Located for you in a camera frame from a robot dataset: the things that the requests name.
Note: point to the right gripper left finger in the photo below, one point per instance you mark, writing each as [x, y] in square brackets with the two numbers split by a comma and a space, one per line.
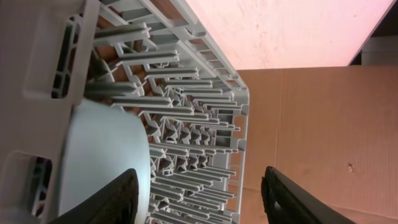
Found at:
[116, 203]

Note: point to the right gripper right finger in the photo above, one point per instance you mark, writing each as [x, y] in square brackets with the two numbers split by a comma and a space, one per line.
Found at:
[286, 202]

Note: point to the grey dishwasher rack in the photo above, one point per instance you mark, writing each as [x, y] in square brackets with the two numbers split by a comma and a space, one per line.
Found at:
[153, 59]

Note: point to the light blue bowl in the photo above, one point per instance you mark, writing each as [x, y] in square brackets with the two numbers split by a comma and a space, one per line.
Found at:
[102, 143]

